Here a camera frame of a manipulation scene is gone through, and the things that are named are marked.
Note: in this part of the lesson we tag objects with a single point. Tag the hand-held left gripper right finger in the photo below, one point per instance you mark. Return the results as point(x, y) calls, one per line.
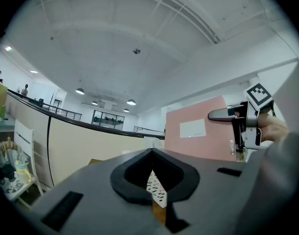
point(208, 185)

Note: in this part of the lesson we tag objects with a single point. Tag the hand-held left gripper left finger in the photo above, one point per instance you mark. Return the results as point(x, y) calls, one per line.
point(95, 190)

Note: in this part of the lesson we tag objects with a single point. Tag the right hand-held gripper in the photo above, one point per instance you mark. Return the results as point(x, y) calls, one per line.
point(252, 121)

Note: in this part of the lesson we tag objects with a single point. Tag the pink cardboard box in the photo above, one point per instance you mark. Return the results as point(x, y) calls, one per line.
point(200, 150)

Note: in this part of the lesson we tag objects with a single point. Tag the person's right forearm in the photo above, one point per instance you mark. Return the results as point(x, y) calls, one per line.
point(274, 180)

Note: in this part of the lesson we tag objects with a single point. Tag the black metal railing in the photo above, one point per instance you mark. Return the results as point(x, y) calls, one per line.
point(66, 112)

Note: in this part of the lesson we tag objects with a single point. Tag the black and white patterned cushion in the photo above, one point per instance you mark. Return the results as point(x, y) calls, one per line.
point(9, 186)

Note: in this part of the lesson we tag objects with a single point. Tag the white wooden chair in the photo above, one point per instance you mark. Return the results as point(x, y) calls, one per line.
point(24, 136)

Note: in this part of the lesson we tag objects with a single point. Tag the black cloth bundle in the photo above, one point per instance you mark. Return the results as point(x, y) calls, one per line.
point(3, 172)

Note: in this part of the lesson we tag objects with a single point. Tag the ceiling smoke detector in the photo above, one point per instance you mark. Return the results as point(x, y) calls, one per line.
point(136, 51)

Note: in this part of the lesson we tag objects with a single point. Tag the green bottle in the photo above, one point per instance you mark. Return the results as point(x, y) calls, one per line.
point(3, 111)

